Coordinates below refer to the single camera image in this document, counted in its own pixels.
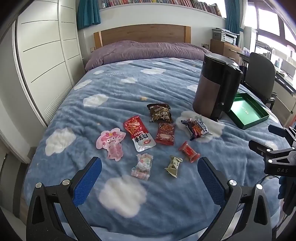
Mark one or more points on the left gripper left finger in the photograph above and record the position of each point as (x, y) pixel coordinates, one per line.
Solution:
(43, 221)

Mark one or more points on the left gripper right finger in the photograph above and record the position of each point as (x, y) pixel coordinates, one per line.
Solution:
(254, 222)

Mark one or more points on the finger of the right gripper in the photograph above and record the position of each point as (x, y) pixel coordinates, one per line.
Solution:
(282, 132)
(258, 148)

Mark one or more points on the red hawthorn candy packet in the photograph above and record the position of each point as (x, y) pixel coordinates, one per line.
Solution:
(190, 153)

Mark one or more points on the pastel cartoon candy packet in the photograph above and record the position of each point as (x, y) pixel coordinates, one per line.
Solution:
(143, 168)

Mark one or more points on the dark brown chip bag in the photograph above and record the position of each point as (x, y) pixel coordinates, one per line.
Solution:
(160, 112)

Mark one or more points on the red white konjac snack pouch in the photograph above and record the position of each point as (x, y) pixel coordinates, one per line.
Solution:
(140, 136)

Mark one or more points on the blue gloved right hand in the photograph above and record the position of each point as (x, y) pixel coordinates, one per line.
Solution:
(287, 191)

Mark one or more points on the green box tray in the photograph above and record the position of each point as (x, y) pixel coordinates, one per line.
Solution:
(246, 112)

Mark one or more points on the black office chair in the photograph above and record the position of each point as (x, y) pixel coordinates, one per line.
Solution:
(260, 78)

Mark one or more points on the blue white wafer packet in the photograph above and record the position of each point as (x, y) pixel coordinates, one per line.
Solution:
(196, 127)

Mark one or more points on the beige pastry packet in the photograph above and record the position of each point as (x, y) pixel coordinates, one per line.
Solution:
(173, 166)

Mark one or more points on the pink cartoon character packet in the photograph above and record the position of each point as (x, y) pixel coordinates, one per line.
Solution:
(111, 141)

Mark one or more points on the wooden drawer nightstand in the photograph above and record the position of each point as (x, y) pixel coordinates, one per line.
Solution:
(226, 49)

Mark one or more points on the red fries snack packet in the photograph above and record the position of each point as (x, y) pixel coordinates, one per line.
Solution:
(166, 134)

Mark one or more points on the blue cloud pattern blanket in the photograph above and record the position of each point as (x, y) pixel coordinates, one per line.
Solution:
(122, 207)

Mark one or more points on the teal curtain right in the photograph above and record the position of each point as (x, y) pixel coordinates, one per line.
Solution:
(235, 11)

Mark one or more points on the teal curtain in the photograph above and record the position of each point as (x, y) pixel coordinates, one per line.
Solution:
(235, 11)
(88, 14)

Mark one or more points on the row of books on shelf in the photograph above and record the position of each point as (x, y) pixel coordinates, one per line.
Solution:
(214, 7)

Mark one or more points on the wooden headboard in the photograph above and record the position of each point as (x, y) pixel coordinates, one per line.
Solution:
(144, 33)

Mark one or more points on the white wardrobe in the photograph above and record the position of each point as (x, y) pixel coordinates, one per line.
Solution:
(49, 53)

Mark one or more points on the purple pillow duvet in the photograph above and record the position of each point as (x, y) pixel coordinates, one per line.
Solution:
(132, 50)

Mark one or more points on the teal curtain left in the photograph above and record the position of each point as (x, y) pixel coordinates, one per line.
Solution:
(88, 14)

